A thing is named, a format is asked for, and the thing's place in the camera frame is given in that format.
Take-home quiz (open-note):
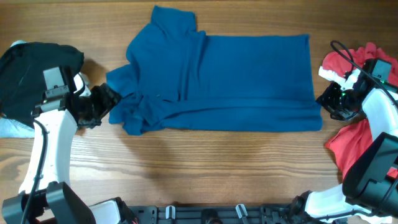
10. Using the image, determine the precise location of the black folded garment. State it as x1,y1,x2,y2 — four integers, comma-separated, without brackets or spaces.
0,42,85,128

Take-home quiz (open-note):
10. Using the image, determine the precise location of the red and white jersey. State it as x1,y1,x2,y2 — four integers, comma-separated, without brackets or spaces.
318,40,397,184

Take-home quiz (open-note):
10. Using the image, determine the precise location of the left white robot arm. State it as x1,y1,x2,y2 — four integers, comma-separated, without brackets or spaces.
2,84,131,223

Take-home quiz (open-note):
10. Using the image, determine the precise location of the blue polo shirt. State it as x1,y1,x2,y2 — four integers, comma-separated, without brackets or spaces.
106,6,322,135

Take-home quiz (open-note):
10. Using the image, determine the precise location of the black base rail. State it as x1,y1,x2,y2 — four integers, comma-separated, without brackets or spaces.
124,203,348,224

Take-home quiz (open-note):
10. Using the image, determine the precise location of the light grey folded garment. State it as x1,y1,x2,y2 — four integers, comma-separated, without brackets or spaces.
0,39,91,139

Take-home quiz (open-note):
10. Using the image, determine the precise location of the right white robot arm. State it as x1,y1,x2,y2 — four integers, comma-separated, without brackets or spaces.
288,88,397,223

